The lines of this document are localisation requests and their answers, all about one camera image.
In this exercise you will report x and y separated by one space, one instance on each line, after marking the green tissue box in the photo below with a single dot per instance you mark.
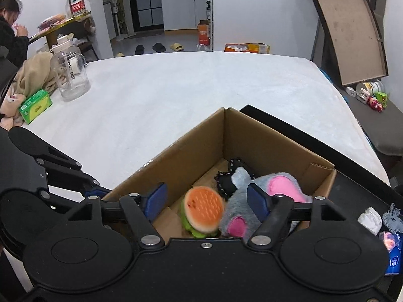
35 106

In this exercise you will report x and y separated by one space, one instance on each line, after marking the grey pink plush toy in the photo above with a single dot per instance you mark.
283 185

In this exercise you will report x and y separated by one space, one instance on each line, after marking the orange carton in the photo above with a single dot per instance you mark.
204 33

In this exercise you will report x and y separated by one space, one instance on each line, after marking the white tub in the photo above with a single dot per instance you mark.
370 87

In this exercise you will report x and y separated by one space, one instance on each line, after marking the clear water jug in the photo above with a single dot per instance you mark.
71 75

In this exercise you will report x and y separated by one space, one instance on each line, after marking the green toy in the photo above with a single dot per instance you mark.
382 97

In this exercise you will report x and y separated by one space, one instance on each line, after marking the black slipper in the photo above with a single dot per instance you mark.
139 49
159 47

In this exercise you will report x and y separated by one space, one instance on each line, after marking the brown cardboard box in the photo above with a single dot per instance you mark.
255 138

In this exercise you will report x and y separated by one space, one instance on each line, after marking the white kitchen cabinet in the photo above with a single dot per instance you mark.
185 9

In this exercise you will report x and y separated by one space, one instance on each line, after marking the round gold rim table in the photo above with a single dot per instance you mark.
63 26

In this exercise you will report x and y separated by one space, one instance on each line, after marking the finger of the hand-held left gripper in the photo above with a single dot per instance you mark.
47 152
94 191

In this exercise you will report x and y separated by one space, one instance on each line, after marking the red toy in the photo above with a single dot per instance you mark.
375 103

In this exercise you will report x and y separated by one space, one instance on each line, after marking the black glass door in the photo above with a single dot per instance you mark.
144 3

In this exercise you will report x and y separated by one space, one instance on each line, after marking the pink white soft toy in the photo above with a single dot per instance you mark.
9 102

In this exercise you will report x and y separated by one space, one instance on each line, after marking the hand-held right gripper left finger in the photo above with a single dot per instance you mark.
156 201

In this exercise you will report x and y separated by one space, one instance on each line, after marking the brown framed board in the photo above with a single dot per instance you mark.
349 31

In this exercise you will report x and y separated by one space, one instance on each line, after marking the red label water bottle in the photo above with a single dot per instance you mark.
77 1

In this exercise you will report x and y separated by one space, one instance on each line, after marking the orange snack box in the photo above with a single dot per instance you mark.
247 48

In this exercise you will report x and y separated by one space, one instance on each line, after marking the beige blanket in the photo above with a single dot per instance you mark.
33 72

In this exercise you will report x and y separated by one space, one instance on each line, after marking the yellow slipper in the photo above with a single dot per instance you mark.
120 54
176 47

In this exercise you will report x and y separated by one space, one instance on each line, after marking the black bench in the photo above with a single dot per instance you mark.
374 129

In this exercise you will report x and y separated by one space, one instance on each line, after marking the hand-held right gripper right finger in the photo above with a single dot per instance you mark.
258 201

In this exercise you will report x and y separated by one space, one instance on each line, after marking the white crumpled tissue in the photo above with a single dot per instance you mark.
371 220

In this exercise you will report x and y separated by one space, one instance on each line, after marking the blue tissue packet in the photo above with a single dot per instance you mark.
395 258

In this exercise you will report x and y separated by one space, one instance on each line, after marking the black tray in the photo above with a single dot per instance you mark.
352 195

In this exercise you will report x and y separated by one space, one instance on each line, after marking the burger squishy toy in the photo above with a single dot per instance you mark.
203 204

